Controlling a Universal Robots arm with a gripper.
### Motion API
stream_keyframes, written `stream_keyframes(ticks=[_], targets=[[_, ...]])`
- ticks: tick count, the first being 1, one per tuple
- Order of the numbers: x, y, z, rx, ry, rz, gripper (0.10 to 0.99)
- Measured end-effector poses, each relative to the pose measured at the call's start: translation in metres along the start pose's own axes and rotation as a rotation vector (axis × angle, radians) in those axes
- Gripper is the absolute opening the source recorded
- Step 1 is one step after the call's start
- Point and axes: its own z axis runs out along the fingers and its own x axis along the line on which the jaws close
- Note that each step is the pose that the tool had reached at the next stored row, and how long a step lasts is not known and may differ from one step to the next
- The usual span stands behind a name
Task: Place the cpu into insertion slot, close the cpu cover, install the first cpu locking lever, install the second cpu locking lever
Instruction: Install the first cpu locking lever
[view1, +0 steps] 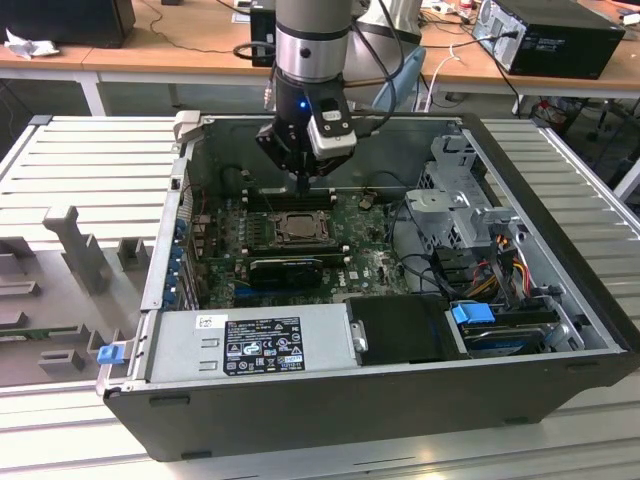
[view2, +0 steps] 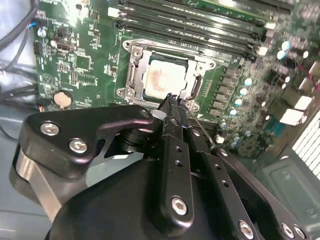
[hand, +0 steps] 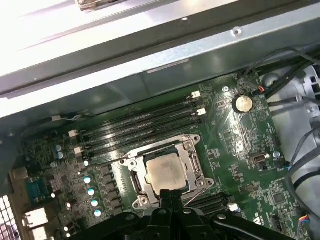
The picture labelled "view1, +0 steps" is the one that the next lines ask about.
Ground CPU socket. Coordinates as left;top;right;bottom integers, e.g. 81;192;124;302
271;209;340;248

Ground black camera cable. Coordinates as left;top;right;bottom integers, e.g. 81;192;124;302
344;0;408;139

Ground pale blue teach pendant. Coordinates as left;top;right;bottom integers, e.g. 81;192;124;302
373;43;427;114

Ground black plastic shroud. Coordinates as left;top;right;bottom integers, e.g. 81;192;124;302
344;293;464;367

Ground black hard disk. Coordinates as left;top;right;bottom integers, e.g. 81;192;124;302
459;323;547;359

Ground blue disk carrier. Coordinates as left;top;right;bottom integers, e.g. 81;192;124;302
449;301;496;330

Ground crumpled white paper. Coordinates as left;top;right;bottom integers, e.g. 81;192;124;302
3;26;62;62

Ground grey power supply unit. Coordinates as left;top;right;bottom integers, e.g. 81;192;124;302
146;301;360;385

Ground black power cable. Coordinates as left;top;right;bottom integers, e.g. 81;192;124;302
473;33;522;117

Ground grey parts rack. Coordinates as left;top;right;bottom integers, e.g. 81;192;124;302
0;204;157;389

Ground black RAM slot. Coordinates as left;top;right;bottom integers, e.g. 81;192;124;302
243;242;350;266
243;188;337;212

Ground black looped cable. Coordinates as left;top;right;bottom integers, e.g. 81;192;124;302
387;199;454;297

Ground black open PC case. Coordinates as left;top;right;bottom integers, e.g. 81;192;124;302
94;110;640;464

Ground green motherboard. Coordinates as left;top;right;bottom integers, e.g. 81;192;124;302
193;191;417;310

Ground white cable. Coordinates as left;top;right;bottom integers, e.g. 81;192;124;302
413;43;464;112

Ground black round cylinder part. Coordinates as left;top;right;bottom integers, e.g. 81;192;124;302
221;166;245;195

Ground black graphics card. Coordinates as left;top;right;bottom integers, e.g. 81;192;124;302
247;256;325;291

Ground silver drive cage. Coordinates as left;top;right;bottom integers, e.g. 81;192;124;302
403;132;522;252

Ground yellow red wire bundle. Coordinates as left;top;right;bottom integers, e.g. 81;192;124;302
468;248;532;302

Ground small CPU plate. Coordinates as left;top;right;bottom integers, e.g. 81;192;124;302
286;214;327;240

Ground large black box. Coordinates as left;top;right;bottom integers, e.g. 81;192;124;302
0;0;137;50

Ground wooden desk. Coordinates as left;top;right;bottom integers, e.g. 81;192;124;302
0;0;640;99

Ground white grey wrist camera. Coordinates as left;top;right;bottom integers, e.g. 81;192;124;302
306;97;360;162

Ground grey case release handle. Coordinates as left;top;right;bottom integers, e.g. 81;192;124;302
171;110;202;162

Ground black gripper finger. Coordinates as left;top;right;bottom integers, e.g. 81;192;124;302
304;151;352;195
255;121;308;195

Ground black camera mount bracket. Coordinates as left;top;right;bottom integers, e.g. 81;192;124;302
318;97;352;136

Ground blue expansion slot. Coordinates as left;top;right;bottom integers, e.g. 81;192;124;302
233;286;322;307

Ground blue case latch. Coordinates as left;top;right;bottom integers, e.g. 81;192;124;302
97;344;125;367

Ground black PC tower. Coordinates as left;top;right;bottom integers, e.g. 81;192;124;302
471;0;627;81

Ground small black box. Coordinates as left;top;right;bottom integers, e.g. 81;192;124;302
249;6;279;69

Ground metal socket cover frame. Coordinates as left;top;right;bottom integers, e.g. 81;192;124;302
274;210;337;247

